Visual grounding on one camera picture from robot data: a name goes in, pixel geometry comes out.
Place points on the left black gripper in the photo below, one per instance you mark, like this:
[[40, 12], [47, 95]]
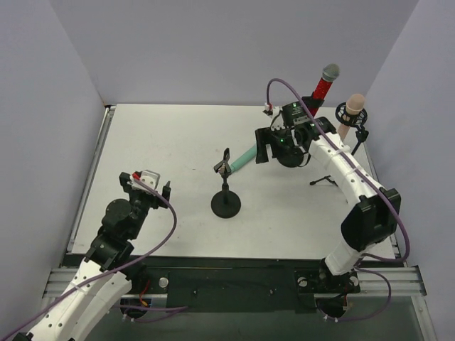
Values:
[[156, 199]]

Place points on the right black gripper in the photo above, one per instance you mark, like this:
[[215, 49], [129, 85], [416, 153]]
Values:
[[265, 141]]

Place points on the teal microphone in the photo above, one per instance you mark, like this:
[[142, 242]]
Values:
[[245, 158]]

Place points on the red glitter microphone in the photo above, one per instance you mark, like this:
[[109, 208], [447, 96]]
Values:
[[329, 74]]

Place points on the black tripod shock-mount stand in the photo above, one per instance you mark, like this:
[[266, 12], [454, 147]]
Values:
[[352, 135]]

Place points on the pink microphone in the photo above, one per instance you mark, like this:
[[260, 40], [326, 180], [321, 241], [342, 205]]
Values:
[[354, 105]]

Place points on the black round-base clip stand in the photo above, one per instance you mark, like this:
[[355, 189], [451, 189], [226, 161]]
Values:
[[313, 104]]

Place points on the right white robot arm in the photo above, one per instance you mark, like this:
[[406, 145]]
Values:
[[368, 223]]

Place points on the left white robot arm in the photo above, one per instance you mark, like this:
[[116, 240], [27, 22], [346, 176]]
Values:
[[106, 272]]

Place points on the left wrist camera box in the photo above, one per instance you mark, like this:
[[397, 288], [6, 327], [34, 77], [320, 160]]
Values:
[[147, 177]]

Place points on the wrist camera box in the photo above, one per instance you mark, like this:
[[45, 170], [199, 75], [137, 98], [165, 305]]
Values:
[[147, 177], [275, 114]]

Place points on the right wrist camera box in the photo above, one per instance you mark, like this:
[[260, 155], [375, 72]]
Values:
[[275, 114]]

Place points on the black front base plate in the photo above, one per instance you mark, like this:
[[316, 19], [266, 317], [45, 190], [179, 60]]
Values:
[[233, 285]]

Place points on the aluminium rail frame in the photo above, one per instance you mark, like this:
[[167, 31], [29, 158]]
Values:
[[59, 279]]

